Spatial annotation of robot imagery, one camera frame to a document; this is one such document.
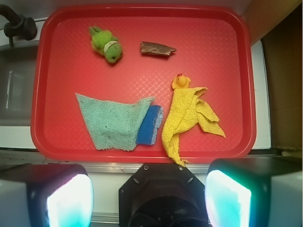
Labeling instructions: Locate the red plastic tray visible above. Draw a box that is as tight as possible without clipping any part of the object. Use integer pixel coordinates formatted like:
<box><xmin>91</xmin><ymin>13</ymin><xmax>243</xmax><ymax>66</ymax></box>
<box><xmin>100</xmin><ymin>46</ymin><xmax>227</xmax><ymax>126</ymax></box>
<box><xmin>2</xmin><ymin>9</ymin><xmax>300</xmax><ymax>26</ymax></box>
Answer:
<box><xmin>30</xmin><ymin>4</ymin><xmax>256</xmax><ymax>163</ymax></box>

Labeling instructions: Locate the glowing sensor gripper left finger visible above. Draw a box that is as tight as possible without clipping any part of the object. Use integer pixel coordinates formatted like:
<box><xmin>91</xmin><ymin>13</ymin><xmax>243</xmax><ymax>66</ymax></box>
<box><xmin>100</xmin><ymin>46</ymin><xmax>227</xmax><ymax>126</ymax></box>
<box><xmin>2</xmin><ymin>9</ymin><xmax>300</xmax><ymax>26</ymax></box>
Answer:
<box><xmin>0</xmin><ymin>164</ymin><xmax>94</xmax><ymax>227</ymax></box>

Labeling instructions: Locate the green plush turtle toy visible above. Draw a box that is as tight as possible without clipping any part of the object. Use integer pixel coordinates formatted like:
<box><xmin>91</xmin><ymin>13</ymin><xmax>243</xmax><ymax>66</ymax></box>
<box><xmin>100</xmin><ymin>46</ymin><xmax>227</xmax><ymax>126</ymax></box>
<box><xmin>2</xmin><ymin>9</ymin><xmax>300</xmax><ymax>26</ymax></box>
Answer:
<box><xmin>89</xmin><ymin>26</ymin><xmax>123</xmax><ymax>64</ymax></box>

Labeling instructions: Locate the yellow knitted cloth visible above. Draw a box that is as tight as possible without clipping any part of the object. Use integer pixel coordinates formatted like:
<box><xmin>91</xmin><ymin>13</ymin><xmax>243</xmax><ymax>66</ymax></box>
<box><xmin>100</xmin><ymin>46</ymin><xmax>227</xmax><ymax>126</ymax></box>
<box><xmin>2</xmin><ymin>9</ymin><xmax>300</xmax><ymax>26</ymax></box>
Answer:
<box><xmin>161</xmin><ymin>87</ymin><xmax>226</xmax><ymax>167</ymax></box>

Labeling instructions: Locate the yellow rubber duck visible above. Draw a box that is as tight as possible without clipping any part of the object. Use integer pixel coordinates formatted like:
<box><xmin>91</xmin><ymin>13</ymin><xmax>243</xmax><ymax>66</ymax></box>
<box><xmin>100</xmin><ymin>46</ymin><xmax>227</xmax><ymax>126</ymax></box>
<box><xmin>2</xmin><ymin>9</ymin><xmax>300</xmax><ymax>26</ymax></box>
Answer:
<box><xmin>171</xmin><ymin>73</ymin><xmax>191</xmax><ymax>89</ymax></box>

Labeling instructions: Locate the brown wood chip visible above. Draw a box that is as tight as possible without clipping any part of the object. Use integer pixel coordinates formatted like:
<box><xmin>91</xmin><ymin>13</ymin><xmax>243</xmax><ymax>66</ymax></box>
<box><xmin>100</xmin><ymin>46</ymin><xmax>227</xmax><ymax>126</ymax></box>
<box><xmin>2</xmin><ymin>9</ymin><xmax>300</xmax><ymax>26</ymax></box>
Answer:
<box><xmin>140</xmin><ymin>41</ymin><xmax>177</xmax><ymax>57</ymax></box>

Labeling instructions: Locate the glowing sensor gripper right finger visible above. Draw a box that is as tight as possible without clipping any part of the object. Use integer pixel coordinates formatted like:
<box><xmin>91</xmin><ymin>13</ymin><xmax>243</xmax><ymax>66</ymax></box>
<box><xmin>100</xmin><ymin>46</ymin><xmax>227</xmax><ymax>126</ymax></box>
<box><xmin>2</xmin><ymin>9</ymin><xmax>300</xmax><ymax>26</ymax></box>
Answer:
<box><xmin>205</xmin><ymin>157</ymin><xmax>303</xmax><ymax>227</ymax></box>

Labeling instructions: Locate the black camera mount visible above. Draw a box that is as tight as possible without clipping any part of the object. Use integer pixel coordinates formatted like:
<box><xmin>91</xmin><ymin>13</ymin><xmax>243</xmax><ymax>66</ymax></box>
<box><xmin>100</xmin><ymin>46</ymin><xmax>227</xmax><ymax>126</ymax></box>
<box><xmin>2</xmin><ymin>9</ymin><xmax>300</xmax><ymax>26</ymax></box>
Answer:
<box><xmin>118</xmin><ymin>163</ymin><xmax>209</xmax><ymax>227</ymax></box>

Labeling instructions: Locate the teal terry cloth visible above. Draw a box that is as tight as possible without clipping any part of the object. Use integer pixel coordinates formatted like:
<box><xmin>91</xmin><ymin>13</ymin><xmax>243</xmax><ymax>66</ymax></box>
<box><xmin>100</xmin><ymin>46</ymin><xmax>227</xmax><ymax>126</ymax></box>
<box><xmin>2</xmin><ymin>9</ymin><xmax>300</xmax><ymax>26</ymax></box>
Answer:
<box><xmin>75</xmin><ymin>93</ymin><xmax>156</xmax><ymax>151</ymax></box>

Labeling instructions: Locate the blue sponge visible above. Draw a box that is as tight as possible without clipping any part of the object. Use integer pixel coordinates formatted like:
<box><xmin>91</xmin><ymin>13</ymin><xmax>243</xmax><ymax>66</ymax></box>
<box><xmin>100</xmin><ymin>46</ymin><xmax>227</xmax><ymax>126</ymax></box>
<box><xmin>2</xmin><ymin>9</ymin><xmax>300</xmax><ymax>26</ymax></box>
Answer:
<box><xmin>136</xmin><ymin>105</ymin><xmax>163</xmax><ymax>146</ymax></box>

